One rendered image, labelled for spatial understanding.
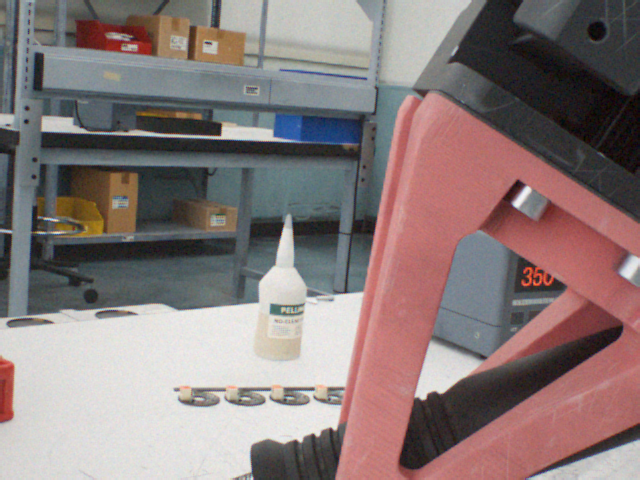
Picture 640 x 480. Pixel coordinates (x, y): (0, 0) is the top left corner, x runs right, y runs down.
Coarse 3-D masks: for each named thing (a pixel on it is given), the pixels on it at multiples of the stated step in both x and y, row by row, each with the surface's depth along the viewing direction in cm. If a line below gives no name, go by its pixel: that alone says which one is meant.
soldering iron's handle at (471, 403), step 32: (544, 352) 19; (576, 352) 18; (480, 384) 18; (512, 384) 18; (544, 384) 18; (416, 416) 18; (448, 416) 18; (480, 416) 18; (256, 448) 19; (288, 448) 19; (320, 448) 19; (416, 448) 18; (448, 448) 18; (608, 448) 18
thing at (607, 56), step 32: (512, 0) 16; (544, 0) 13; (576, 0) 13; (608, 0) 13; (544, 32) 13; (576, 32) 13; (608, 32) 13; (544, 64) 16; (576, 64) 13; (608, 64) 13; (608, 96) 17; (576, 128) 17; (608, 128) 17
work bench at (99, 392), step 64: (128, 320) 75; (192, 320) 77; (256, 320) 79; (320, 320) 81; (64, 384) 58; (128, 384) 60; (192, 384) 61; (256, 384) 62; (320, 384) 63; (448, 384) 66; (0, 448) 48; (64, 448) 49; (128, 448) 49; (192, 448) 50
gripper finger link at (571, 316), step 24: (408, 96) 20; (408, 120) 19; (384, 192) 20; (384, 216) 20; (384, 240) 20; (360, 312) 20; (552, 312) 21; (576, 312) 20; (600, 312) 20; (360, 336) 20; (528, 336) 20; (552, 336) 20; (576, 336) 20; (360, 360) 20; (504, 360) 20
